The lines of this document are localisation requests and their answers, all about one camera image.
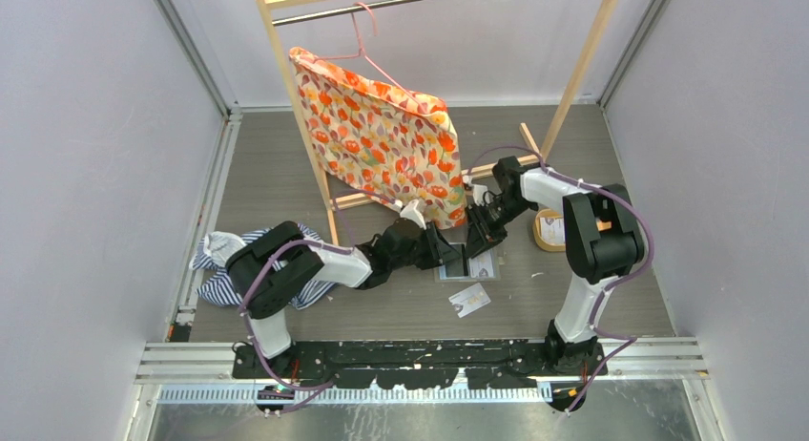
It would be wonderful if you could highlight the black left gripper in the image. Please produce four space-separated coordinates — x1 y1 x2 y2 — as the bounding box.
389 220 460 272

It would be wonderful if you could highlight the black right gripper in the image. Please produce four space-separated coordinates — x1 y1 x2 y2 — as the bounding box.
466 195 535 259

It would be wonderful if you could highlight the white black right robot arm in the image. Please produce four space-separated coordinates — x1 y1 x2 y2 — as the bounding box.
462 157 651 375

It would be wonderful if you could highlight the orange floral garment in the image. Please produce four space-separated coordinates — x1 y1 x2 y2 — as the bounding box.
289 47 467 229

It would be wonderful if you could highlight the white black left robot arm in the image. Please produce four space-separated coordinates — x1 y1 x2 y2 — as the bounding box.
225 218 463 378

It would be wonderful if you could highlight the blue white striped shirt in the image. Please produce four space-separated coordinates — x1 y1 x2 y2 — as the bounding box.
189 231 336 310

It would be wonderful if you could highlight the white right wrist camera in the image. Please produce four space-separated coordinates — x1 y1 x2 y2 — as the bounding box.
462 175 489 206

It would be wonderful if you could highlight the pink wire hanger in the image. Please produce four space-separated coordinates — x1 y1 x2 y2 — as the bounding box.
319 0 431 111

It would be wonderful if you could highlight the tan oval tray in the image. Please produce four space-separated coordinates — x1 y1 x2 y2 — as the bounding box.
532 208 566 252

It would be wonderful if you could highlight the wooden clothes rack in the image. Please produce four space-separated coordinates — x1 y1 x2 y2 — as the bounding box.
253 0 627 254

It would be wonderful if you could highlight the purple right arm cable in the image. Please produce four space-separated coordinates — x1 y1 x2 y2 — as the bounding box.
464 145 656 414

